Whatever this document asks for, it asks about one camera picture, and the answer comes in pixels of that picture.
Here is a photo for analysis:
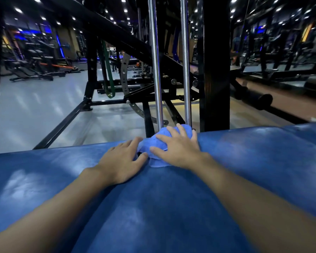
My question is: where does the person's right hand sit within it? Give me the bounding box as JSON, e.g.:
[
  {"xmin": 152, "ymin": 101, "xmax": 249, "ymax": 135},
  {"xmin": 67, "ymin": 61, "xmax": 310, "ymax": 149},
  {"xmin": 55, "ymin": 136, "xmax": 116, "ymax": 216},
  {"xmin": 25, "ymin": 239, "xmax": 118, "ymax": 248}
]
[{"xmin": 149, "ymin": 123, "xmax": 212, "ymax": 171}]

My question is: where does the person's left hand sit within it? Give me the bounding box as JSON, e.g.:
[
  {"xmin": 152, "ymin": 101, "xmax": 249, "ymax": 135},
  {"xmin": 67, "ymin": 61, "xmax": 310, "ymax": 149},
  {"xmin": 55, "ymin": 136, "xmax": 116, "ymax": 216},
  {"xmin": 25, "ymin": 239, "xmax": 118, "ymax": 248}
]
[{"xmin": 94, "ymin": 137, "xmax": 149, "ymax": 186}]

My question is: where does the blue microfibre cloth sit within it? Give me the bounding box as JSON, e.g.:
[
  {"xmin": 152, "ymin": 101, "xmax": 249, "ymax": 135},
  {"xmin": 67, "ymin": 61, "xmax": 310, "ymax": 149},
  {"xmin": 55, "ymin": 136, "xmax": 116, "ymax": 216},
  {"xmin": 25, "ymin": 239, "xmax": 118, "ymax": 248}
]
[{"xmin": 133, "ymin": 124, "xmax": 194, "ymax": 168}]

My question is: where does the blue bench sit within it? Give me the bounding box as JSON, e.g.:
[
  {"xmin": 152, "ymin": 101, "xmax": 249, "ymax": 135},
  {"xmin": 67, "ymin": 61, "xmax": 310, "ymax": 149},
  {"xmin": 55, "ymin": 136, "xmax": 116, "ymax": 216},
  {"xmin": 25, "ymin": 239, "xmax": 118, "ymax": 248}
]
[{"xmin": 0, "ymin": 121, "xmax": 316, "ymax": 253}]

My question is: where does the person's right forearm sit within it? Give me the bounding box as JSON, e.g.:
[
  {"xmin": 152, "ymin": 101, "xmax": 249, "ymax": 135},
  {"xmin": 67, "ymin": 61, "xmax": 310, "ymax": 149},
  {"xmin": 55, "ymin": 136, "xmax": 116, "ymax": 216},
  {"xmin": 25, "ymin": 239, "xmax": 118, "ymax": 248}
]
[{"xmin": 195, "ymin": 154, "xmax": 316, "ymax": 253}]

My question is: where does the person's left forearm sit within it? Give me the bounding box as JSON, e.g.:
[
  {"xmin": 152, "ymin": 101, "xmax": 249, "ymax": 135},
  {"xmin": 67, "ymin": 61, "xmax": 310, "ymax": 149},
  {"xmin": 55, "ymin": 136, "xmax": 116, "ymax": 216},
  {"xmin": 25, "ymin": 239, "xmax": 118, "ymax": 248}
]
[{"xmin": 0, "ymin": 167, "xmax": 112, "ymax": 253}]

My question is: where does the black workout bench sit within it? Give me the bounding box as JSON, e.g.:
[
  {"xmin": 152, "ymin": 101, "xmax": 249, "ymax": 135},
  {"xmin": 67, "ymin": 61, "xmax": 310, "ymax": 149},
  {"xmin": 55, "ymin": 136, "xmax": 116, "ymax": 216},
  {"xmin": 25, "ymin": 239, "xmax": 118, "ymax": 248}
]
[{"xmin": 229, "ymin": 65, "xmax": 243, "ymax": 85}]

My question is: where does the black incline bench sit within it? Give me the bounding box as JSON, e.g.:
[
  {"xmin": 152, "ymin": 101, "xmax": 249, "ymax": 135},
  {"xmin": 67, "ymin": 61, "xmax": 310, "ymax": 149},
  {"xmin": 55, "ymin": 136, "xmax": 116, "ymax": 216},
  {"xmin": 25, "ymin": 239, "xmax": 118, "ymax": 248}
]
[{"xmin": 4, "ymin": 59, "xmax": 54, "ymax": 82}]

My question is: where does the chrome guide rod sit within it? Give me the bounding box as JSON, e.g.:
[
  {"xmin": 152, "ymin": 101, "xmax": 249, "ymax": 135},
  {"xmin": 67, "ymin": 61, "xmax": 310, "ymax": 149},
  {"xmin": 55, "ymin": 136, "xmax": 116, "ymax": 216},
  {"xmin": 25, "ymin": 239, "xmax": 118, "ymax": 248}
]
[
  {"xmin": 179, "ymin": 0, "xmax": 193, "ymax": 127},
  {"xmin": 147, "ymin": 0, "xmax": 164, "ymax": 131}
]

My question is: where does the black roller pad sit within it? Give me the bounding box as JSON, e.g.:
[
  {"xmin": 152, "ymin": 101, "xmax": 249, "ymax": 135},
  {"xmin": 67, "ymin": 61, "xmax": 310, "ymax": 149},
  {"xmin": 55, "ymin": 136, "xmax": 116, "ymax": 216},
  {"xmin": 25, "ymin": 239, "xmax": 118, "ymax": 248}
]
[{"xmin": 230, "ymin": 80, "xmax": 274, "ymax": 111}]

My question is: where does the grey perforated adjustment plate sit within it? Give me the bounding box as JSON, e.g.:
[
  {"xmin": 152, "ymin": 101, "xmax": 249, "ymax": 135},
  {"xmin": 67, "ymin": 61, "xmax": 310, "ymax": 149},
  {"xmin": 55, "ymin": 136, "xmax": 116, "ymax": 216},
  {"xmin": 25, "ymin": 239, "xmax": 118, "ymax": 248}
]
[{"xmin": 120, "ymin": 52, "xmax": 169, "ymax": 125}]

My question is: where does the black machine upright column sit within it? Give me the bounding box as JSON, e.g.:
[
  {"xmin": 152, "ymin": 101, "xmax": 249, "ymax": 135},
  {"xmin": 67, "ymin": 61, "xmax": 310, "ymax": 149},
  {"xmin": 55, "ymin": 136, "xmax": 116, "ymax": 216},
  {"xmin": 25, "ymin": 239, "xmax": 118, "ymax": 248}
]
[{"xmin": 199, "ymin": 0, "xmax": 231, "ymax": 132}]

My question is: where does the green resistance band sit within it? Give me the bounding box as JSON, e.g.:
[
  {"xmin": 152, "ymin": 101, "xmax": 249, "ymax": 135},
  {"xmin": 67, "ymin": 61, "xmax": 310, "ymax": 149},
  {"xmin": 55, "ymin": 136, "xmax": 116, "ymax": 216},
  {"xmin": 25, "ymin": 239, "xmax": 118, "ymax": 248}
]
[{"xmin": 99, "ymin": 39, "xmax": 116, "ymax": 99}]

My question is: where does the black framed wall mirror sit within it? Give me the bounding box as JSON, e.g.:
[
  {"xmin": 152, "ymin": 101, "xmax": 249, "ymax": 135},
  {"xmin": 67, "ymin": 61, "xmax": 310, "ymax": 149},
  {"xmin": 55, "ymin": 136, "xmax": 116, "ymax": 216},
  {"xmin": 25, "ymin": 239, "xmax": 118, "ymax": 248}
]
[{"xmin": 230, "ymin": 0, "xmax": 316, "ymax": 98}]

